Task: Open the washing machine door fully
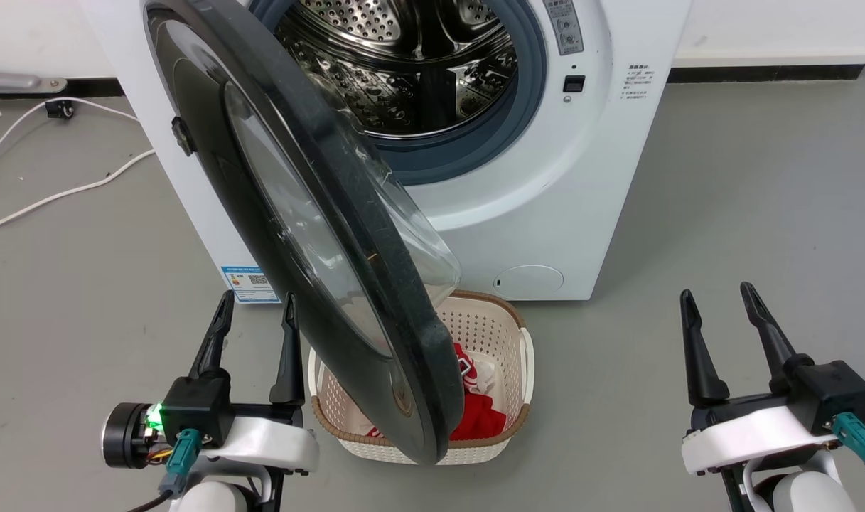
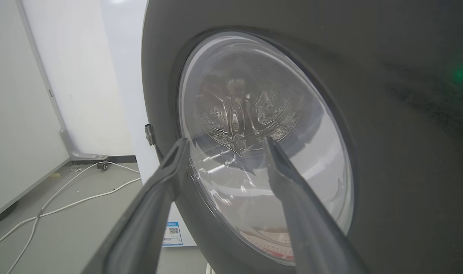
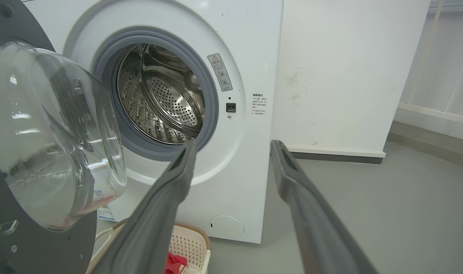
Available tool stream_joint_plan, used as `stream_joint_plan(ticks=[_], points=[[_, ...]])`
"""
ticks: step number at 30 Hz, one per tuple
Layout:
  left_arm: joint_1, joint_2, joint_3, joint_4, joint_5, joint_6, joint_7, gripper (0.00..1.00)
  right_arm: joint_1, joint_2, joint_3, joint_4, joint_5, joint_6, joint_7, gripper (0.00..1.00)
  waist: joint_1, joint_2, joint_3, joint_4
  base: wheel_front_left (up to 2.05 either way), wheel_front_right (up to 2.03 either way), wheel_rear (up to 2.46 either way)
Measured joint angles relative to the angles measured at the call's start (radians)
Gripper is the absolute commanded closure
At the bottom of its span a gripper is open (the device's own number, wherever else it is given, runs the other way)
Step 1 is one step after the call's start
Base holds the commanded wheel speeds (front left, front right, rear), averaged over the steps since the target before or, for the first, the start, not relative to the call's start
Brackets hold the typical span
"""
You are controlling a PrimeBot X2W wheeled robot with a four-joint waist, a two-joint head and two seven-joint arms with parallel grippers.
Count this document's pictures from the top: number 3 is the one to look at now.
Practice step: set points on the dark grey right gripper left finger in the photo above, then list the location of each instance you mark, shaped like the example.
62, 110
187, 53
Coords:
155, 220

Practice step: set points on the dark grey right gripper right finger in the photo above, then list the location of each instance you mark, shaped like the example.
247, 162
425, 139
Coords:
315, 224

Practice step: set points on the grey washing machine door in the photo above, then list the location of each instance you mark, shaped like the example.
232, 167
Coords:
41, 144

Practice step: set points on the white front-load washing machine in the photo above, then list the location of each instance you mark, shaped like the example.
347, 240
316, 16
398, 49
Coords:
250, 57

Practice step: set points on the cream plastic laundry basket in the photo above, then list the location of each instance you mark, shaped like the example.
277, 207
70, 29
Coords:
189, 243

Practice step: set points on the red garment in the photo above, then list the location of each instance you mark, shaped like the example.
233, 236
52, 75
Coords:
175, 264

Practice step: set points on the blue energy label sticker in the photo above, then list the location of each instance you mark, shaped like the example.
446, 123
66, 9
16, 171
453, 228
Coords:
105, 211

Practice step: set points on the grey warning sticker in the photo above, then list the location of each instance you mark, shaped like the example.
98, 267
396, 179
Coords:
220, 72

